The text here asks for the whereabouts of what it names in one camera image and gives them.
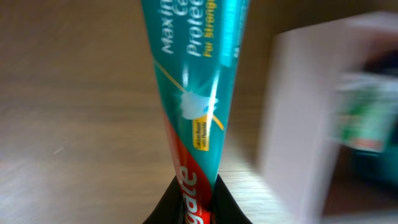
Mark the green Colgate toothpaste tube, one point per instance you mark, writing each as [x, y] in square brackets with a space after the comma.
[195, 46]

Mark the teal Listerine mouthwash bottle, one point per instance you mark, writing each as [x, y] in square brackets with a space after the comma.
[379, 167]

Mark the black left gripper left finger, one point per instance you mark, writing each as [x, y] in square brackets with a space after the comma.
[169, 209]

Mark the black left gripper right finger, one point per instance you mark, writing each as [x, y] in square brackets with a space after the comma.
[224, 209]

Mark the green white packet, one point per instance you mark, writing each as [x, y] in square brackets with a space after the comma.
[367, 110]

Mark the white square cardboard box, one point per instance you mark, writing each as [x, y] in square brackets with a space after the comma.
[309, 171]

